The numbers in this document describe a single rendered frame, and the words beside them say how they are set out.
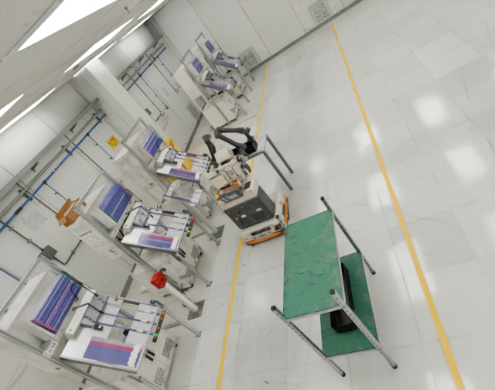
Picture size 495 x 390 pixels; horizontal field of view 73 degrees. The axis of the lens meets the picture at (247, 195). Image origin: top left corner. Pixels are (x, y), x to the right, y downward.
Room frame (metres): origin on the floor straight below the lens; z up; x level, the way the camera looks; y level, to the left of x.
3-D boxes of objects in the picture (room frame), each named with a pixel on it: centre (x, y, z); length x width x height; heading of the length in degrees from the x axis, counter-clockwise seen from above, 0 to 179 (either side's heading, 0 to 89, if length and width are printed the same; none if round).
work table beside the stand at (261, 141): (4.52, -0.38, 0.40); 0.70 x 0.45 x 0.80; 59
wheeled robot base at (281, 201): (3.86, 0.02, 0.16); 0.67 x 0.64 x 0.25; 149
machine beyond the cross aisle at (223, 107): (8.68, -0.93, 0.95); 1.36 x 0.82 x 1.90; 60
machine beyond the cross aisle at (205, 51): (9.93, -1.66, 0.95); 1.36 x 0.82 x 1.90; 60
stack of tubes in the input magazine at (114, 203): (4.32, 1.39, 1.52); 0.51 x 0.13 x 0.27; 150
